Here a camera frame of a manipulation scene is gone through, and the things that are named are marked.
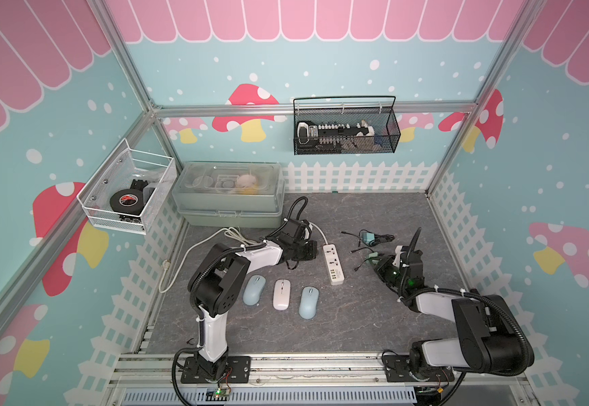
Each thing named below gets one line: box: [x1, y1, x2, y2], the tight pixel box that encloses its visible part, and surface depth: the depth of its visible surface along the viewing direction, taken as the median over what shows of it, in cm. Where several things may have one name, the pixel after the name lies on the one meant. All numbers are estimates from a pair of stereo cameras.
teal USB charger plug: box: [361, 231, 375, 245], surface depth 105 cm
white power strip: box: [322, 243, 346, 286], surface depth 96 cm
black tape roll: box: [110, 188, 145, 216], surface depth 70 cm
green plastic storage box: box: [171, 160, 286, 228], surface depth 101 cm
